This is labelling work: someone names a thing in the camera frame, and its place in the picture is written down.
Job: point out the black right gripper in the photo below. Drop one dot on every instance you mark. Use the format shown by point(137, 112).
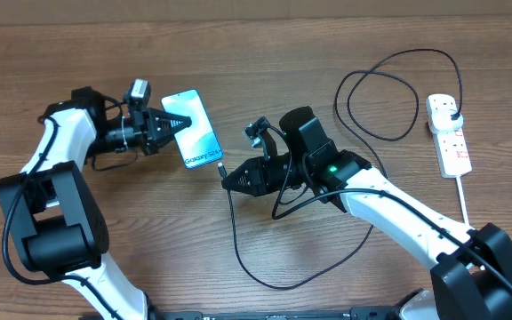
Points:
point(260, 179)

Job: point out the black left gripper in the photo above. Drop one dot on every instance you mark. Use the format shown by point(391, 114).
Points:
point(150, 136)

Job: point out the Samsung Galaxy smartphone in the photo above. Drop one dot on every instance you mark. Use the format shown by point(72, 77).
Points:
point(198, 143)

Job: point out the white power strip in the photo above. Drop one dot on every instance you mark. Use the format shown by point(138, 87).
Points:
point(451, 147)

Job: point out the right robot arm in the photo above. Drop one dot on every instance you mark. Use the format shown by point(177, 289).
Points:
point(470, 269)

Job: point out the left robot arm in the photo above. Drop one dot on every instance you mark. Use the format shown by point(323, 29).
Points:
point(54, 231)

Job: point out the white charger plug adapter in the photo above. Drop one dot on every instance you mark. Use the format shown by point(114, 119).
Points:
point(440, 122)

